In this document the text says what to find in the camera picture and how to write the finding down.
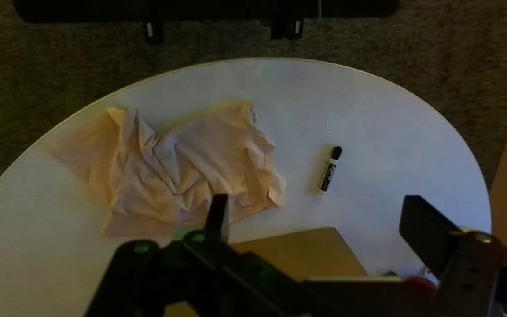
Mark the long black furniture bar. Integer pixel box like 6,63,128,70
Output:
13,0,402,43

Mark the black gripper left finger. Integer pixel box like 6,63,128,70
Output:
202,191,233,242

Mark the black marker pen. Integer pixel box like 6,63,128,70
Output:
318,144,346,198

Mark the large open cardboard box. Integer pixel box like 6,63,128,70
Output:
230,226,371,281

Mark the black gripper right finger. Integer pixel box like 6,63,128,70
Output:
399,193,467,278

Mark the pale pink towel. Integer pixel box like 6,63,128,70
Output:
52,100,290,239

